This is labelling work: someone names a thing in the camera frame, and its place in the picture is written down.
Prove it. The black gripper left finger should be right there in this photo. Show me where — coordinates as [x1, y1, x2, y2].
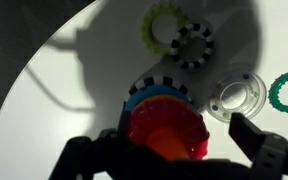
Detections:
[48, 109, 135, 180]

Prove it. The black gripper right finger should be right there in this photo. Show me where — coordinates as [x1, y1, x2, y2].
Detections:
[228, 112, 288, 180]

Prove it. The red translucent ring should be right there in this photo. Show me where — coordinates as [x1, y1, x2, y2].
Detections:
[126, 98, 211, 161]

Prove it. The clear ring with beads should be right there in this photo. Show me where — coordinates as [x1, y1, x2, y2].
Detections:
[205, 69, 268, 124]

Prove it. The teal bumpy ring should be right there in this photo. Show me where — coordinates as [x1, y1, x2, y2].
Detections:
[268, 70, 288, 114]

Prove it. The blue ring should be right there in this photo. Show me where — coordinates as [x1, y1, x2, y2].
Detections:
[123, 85, 194, 116]

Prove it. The orange ring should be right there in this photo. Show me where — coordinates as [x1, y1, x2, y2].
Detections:
[133, 94, 192, 108]

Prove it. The stacked coloured ring toy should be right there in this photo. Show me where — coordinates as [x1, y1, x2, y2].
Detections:
[123, 75, 198, 162]

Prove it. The small black white striped ring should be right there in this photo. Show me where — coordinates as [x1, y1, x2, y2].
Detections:
[170, 22, 215, 70]

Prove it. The lime green bumpy ring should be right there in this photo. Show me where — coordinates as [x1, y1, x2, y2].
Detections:
[140, 3, 190, 58]

